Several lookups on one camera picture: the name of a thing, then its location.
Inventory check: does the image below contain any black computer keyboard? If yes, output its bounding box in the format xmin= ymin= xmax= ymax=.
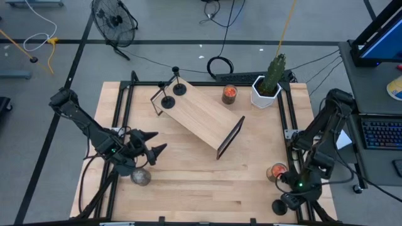
xmin=361 ymin=117 xmax=402 ymax=151

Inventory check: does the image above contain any yellow hanging cord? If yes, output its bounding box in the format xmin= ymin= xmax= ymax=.
xmin=275 ymin=0 xmax=298 ymax=58

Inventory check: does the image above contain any white paper sheet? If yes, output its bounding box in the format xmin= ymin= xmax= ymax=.
xmin=335 ymin=129 xmax=353 ymax=150

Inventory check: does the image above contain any yellow white round object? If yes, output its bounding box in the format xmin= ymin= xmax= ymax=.
xmin=386 ymin=75 xmax=402 ymax=101

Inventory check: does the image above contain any metal candle tin orange wax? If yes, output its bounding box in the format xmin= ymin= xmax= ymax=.
xmin=266 ymin=162 xmax=288 ymax=183
xmin=221 ymin=84 xmax=238 ymax=105

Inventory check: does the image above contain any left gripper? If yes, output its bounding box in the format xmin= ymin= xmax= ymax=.
xmin=125 ymin=129 xmax=168 ymax=166

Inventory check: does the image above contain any black candlestick holder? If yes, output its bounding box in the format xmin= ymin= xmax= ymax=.
xmin=156 ymin=81 xmax=176 ymax=110
xmin=271 ymin=199 xmax=288 ymax=216
xmin=171 ymin=66 xmax=187 ymax=97

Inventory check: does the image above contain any yellow plug cable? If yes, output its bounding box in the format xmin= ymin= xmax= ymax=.
xmin=46 ymin=36 xmax=60 ymax=75

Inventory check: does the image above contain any black computer monitor with stand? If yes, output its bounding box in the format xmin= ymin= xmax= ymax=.
xmin=350 ymin=0 xmax=402 ymax=67

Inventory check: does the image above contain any white hexagonal plant pot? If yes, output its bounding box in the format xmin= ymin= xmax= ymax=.
xmin=250 ymin=75 xmax=282 ymax=110

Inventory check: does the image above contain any black floor fan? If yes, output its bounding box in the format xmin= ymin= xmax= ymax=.
xmin=90 ymin=0 xmax=139 ymax=61

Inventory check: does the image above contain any yellow cord with black ball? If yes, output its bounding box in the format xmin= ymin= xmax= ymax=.
xmin=0 ymin=28 xmax=54 ymax=75

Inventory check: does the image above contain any wooden shelf riser black frame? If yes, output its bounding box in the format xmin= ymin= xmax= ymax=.
xmin=149 ymin=76 xmax=246 ymax=160

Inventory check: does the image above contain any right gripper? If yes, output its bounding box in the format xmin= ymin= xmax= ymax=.
xmin=280 ymin=175 xmax=323 ymax=210

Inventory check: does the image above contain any black power strip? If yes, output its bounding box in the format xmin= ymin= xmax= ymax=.
xmin=215 ymin=71 xmax=295 ymax=84

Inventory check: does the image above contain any black coiled cable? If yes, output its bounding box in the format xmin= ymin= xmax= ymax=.
xmin=206 ymin=0 xmax=236 ymax=80

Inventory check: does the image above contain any grey desk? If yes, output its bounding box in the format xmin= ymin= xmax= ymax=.
xmin=338 ymin=40 xmax=402 ymax=186

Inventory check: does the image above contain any white floor cable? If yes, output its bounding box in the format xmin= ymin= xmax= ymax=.
xmin=23 ymin=0 xmax=58 ymax=53

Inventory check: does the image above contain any green cactus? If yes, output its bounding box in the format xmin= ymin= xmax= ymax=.
xmin=260 ymin=53 xmax=287 ymax=95

